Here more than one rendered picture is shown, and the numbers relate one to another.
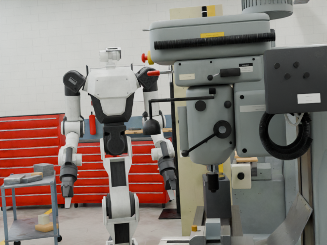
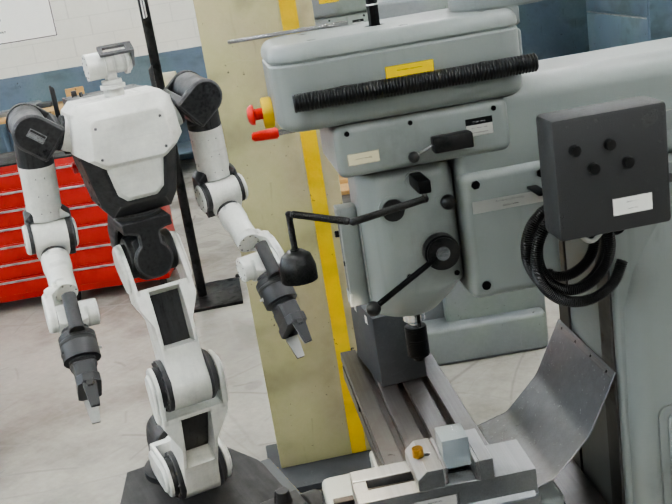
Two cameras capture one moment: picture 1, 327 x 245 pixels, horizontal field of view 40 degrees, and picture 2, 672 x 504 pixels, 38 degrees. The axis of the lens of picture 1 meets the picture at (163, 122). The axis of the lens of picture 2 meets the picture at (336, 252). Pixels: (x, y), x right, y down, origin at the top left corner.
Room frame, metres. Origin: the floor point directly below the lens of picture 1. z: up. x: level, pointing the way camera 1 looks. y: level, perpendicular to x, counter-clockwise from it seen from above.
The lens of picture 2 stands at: (0.03, 0.39, 2.05)
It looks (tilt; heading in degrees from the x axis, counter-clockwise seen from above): 18 degrees down; 346
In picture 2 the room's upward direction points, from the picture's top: 9 degrees counter-clockwise
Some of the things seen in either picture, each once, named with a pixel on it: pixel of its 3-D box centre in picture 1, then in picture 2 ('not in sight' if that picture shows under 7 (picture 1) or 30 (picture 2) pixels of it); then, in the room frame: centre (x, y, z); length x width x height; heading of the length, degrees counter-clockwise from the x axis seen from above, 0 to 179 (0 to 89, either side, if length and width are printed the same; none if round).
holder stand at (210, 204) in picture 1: (216, 193); (386, 331); (2.26, -0.25, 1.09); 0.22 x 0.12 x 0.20; 179
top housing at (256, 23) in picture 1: (209, 41); (387, 65); (1.84, -0.21, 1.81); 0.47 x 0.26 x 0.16; 82
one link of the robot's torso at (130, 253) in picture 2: (115, 144); (146, 253); (2.59, 0.29, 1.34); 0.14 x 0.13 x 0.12; 99
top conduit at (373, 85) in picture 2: (213, 41); (415, 82); (1.69, -0.21, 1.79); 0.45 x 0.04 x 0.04; 82
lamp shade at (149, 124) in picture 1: (151, 126); (297, 264); (1.77, 0.05, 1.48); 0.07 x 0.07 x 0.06
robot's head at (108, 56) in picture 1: (108, 58); (106, 68); (2.56, 0.29, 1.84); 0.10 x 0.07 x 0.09; 99
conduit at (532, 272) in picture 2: (283, 129); (564, 244); (1.61, -0.43, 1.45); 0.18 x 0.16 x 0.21; 82
